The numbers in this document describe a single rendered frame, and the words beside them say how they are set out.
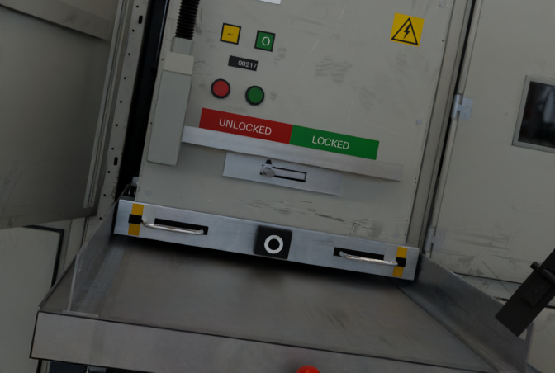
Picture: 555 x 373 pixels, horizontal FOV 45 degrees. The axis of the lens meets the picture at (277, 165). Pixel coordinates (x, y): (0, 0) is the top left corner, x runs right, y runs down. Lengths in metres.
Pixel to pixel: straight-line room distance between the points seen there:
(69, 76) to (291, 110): 0.43
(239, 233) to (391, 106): 0.35
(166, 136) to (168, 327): 0.36
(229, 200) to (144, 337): 0.43
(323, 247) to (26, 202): 0.54
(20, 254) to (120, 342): 0.71
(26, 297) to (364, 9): 0.89
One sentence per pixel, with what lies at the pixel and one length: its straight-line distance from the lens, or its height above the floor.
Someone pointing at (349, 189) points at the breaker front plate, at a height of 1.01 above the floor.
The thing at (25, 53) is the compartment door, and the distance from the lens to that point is 1.22.
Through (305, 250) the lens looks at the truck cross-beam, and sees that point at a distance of 1.19.
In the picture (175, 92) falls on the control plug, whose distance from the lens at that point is 1.05.
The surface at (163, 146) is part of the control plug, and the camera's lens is 1.05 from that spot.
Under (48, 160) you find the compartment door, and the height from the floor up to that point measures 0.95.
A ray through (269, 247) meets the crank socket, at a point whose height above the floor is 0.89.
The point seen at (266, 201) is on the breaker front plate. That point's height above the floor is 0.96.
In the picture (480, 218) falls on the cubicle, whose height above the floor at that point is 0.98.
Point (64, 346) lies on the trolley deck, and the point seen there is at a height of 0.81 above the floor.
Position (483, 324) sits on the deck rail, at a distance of 1.01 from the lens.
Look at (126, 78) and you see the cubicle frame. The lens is 1.44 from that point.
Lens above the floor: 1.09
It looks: 3 degrees down
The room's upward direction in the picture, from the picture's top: 11 degrees clockwise
